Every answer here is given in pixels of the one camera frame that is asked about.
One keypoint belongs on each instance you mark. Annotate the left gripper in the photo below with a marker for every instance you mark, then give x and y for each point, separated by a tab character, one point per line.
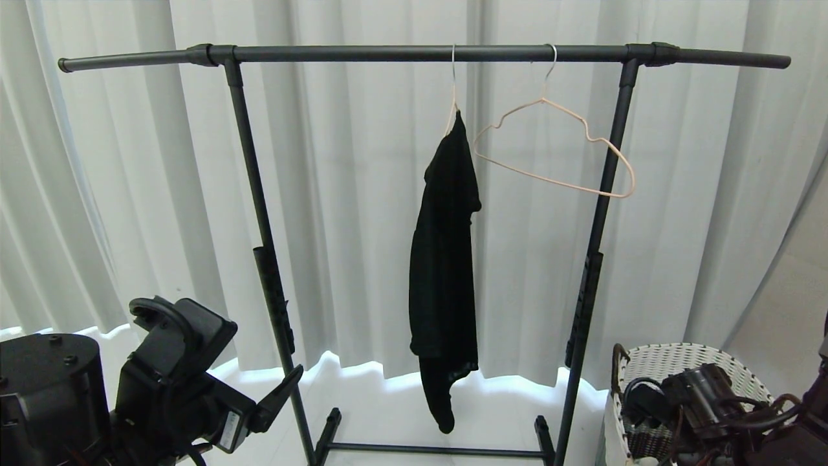
168	414

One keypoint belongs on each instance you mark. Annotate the black t-shirt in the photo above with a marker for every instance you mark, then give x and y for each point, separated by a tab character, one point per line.
443	259

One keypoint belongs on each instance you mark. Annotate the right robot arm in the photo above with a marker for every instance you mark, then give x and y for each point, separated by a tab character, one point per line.
795	440

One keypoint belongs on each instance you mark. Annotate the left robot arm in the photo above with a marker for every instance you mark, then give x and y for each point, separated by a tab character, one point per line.
45	388

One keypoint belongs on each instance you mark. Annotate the pink clothes hanger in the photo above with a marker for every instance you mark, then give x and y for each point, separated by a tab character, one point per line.
453	84
563	109

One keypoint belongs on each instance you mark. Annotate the black clothes rack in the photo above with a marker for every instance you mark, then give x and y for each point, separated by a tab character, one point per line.
388	53

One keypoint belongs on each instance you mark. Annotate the white laundry basket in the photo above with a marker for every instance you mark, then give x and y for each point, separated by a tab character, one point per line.
679	356

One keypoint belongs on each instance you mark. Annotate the white curtain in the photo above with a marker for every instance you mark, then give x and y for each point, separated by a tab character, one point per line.
356	194

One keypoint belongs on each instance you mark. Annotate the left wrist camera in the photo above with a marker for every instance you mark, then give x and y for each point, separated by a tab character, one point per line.
204	343

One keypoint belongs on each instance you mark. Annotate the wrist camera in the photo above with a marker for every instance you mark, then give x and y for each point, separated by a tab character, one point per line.
698	395
204	343

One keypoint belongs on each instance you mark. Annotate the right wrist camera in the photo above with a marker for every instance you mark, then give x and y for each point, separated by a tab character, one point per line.
698	395

